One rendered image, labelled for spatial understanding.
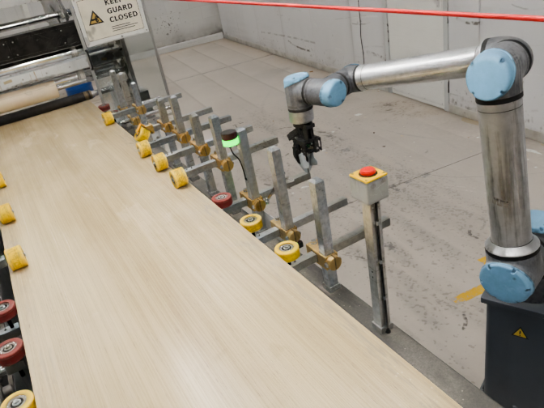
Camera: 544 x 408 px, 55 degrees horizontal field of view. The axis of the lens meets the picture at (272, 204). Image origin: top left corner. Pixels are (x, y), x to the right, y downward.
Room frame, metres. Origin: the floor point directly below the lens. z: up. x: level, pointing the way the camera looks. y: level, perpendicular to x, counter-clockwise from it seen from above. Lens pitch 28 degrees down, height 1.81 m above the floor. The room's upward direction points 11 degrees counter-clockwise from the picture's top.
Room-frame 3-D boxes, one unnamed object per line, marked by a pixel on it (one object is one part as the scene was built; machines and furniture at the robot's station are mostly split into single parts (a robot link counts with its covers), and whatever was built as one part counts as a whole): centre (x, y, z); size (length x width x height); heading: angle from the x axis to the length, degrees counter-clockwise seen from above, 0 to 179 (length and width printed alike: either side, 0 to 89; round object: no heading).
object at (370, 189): (1.18, -0.26, 1.18); 0.07 x 0.07 x 0.08; 25
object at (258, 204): (1.89, 0.08, 0.85); 0.14 x 0.06 x 0.05; 25
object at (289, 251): (1.40, -0.02, 0.85); 0.08 x 0.08 x 0.11
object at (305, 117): (1.78, -0.17, 1.20); 0.10 x 0.09 x 0.05; 116
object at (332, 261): (1.44, -0.14, 0.82); 0.14 x 0.06 x 0.05; 25
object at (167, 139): (2.61, 0.36, 0.95); 0.50 x 0.04 x 0.04; 115
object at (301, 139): (1.77, -0.17, 1.12); 0.09 x 0.08 x 0.12; 26
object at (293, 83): (1.78, -0.17, 1.29); 0.10 x 0.09 x 0.12; 43
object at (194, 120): (2.32, 0.28, 0.88); 0.04 x 0.04 x 0.48; 25
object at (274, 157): (1.64, -0.04, 0.92); 0.04 x 0.04 x 0.48; 25
